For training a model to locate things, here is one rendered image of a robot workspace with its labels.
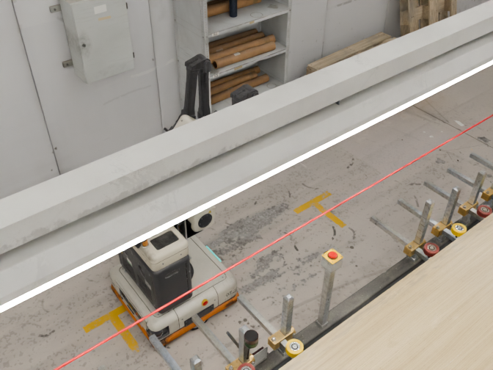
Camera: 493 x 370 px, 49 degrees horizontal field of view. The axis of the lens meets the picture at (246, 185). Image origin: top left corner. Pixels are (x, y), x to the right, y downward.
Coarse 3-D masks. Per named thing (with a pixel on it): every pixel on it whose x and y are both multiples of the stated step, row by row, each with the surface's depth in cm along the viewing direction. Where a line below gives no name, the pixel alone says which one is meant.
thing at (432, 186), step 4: (424, 184) 348; (428, 184) 345; (432, 184) 344; (428, 188) 346; (432, 188) 343; (436, 188) 341; (440, 188) 342; (436, 192) 342; (440, 192) 339; (444, 192) 338; (444, 196) 338; (448, 196) 336; (460, 200) 333; (456, 204) 333; (460, 204) 331; (472, 208) 327; (472, 212) 325; (476, 212) 325; (476, 216) 324; (480, 220) 323
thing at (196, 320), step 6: (192, 318) 265; (198, 318) 265; (198, 324) 262; (204, 324) 262; (204, 330) 259; (210, 330) 259; (210, 336) 257; (216, 342) 255; (216, 348) 254; (222, 348) 252; (222, 354) 251; (228, 354) 250; (228, 360) 248
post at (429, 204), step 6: (426, 204) 289; (432, 204) 287; (426, 210) 291; (432, 210) 292; (426, 216) 292; (420, 222) 298; (426, 222) 296; (420, 228) 300; (426, 228) 300; (420, 234) 302; (420, 240) 304; (414, 258) 314
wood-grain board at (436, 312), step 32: (480, 224) 311; (448, 256) 291; (480, 256) 292; (416, 288) 275; (448, 288) 275; (480, 288) 275; (352, 320) 260; (384, 320) 260; (416, 320) 260; (448, 320) 260; (480, 320) 260; (320, 352) 246; (352, 352) 246; (384, 352) 246; (416, 352) 246; (448, 352) 247; (480, 352) 247
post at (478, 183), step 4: (480, 172) 315; (484, 172) 314; (480, 176) 315; (484, 176) 315; (476, 180) 319; (480, 180) 316; (476, 184) 320; (480, 184) 318; (472, 188) 323; (476, 188) 321; (480, 188) 321; (472, 192) 324; (476, 192) 322; (472, 196) 325; (476, 196) 324; (468, 200) 329; (472, 200) 327; (476, 200) 329; (472, 204) 328; (468, 216) 334; (464, 220) 338; (468, 220) 338
